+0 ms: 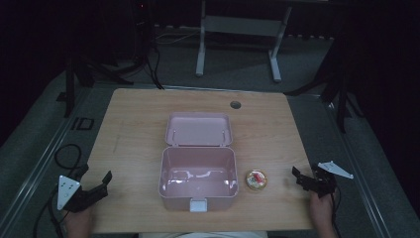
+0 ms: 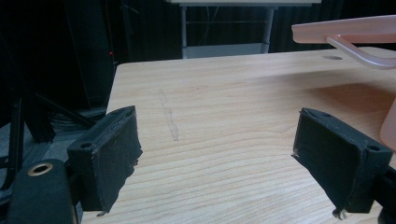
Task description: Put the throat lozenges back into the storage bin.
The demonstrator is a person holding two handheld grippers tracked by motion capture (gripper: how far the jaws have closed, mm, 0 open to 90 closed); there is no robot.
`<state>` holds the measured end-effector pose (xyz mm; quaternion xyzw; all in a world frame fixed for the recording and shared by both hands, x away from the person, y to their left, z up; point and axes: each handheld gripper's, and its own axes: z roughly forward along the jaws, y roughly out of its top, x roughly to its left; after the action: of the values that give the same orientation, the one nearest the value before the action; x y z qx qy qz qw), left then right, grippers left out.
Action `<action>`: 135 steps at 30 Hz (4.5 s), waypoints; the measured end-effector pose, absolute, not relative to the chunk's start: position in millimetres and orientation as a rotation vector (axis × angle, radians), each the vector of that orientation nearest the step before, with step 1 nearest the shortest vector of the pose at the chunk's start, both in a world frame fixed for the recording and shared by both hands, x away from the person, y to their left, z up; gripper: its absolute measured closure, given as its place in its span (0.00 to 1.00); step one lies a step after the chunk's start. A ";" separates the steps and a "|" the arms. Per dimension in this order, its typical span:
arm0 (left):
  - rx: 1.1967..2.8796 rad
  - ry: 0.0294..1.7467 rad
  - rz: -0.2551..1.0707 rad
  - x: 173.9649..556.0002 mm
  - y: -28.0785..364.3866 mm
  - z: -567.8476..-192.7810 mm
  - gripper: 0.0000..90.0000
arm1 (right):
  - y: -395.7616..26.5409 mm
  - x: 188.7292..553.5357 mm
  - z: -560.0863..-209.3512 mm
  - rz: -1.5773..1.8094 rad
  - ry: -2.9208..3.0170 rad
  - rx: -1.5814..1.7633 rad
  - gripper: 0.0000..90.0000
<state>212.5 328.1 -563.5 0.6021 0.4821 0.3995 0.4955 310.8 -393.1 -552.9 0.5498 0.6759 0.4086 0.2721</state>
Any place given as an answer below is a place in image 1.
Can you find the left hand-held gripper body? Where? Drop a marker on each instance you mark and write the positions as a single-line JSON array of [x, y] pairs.
[[68, 191]]

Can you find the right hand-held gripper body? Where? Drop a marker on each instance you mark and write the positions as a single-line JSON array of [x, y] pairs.
[[325, 180]]

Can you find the pink plastic box with lid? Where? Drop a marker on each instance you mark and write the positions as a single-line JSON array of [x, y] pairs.
[[198, 172]]

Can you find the person's right hand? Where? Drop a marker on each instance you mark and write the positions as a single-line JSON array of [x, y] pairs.
[[321, 210]]

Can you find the person's left hand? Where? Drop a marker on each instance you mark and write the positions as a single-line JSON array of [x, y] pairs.
[[79, 223]]

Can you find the black metal stand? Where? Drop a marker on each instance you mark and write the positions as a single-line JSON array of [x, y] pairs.
[[341, 99], [70, 86]]

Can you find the white metal desk frame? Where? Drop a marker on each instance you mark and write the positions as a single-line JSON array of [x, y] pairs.
[[242, 25]]

